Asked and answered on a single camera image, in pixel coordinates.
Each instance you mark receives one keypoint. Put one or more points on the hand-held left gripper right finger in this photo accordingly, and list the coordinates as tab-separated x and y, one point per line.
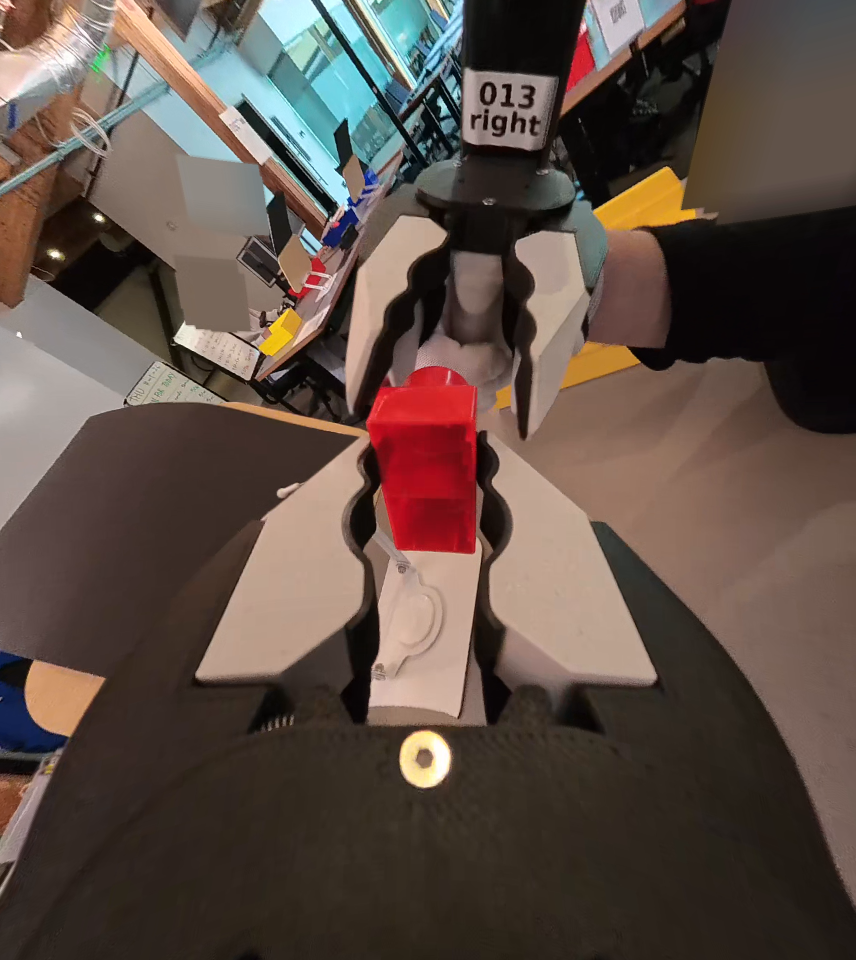
570	600

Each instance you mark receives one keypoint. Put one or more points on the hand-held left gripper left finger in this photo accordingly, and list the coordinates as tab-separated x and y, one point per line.
285	600

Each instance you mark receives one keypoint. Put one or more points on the blue striped cloth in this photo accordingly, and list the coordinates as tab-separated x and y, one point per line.
0	712

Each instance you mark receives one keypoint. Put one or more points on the person's right hand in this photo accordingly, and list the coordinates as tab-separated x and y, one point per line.
484	364

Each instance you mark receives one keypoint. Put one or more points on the yellow plastic bin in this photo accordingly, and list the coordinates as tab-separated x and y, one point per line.
645	199
282	334

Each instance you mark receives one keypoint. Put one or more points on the black sheet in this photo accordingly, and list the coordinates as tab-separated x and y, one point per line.
135	525

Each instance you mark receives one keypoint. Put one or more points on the small red bin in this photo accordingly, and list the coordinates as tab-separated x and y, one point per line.
314	274

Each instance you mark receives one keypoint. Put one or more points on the wooden office desk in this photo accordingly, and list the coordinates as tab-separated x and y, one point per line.
308	322

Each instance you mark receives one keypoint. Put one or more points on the silver ventilation ducts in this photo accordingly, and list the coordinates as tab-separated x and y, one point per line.
23	75

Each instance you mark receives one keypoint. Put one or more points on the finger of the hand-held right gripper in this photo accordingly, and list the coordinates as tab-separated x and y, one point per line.
555	315
379	300

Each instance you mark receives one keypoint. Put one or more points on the blue plastic bin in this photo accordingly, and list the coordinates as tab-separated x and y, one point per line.
339	232

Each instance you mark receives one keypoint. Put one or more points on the red toy brick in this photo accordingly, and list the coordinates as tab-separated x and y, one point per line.
428	465

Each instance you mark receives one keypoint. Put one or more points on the small book stand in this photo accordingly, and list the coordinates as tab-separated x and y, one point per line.
294	255
353	169

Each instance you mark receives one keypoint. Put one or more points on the small black monitor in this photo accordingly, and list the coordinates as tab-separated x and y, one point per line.
255	262

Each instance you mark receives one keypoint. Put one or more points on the handwritten whiteboard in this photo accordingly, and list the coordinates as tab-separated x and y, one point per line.
222	352
173	386

